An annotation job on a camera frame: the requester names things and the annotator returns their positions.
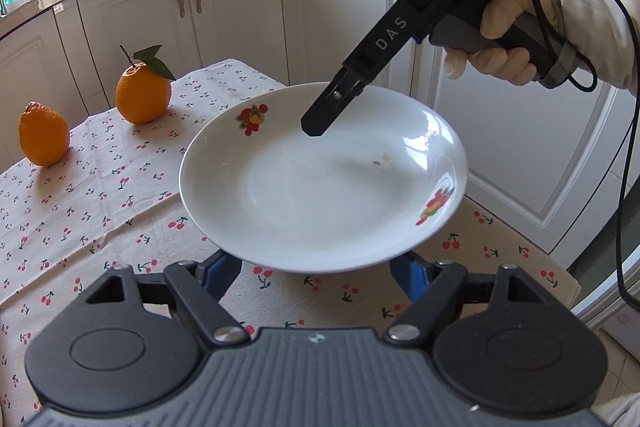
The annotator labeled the person's right forearm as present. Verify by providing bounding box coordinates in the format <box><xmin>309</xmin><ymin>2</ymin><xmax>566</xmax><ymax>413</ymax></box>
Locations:
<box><xmin>547</xmin><ymin>0</ymin><xmax>640</xmax><ymax>98</ymax></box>

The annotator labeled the orange with green leaf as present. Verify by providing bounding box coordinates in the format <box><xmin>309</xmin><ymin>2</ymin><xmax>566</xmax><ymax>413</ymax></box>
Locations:
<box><xmin>115</xmin><ymin>45</ymin><xmax>177</xmax><ymax>125</ymax></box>

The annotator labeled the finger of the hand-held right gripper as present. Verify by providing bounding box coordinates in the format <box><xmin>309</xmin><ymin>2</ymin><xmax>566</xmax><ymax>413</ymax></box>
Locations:
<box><xmin>301</xmin><ymin>66</ymin><xmax>373</xmax><ymax>138</ymax></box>

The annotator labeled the cherry-print tablecloth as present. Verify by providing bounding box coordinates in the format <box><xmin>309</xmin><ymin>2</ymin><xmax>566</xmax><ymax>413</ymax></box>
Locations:
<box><xmin>0</xmin><ymin>57</ymin><xmax>583</xmax><ymax>413</ymax></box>

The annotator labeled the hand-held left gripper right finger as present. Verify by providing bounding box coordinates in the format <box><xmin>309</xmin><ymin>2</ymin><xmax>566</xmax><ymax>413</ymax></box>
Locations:
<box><xmin>384</xmin><ymin>253</ymin><xmax>540</xmax><ymax>347</ymax></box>

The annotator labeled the stained white fruit-print plate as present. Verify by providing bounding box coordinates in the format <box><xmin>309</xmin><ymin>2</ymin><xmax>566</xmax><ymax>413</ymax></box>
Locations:
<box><xmin>178</xmin><ymin>82</ymin><xmax>468</xmax><ymax>274</ymax></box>

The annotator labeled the person's right hand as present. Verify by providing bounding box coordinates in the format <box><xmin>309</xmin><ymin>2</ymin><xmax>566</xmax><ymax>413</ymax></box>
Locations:
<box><xmin>442</xmin><ymin>0</ymin><xmax>567</xmax><ymax>86</ymax></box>

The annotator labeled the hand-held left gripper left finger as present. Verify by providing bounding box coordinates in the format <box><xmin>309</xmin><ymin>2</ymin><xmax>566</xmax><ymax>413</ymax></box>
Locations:
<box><xmin>80</xmin><ymin>249</ymin><xmax>251</xmax><ymax>348</ymax></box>

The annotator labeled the orange without leaf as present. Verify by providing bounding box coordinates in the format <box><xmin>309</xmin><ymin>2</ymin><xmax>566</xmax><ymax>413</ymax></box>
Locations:
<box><xmin>19</xmin><ymin>102</ymin><xmax>71</xmax><ymax>166</ymax></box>

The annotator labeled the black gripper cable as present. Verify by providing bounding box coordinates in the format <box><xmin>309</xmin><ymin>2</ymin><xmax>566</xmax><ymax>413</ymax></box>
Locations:
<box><xmin>512</xmin><ymin>0</ymin><xmax>640</xmax><ymax>308</ymax></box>

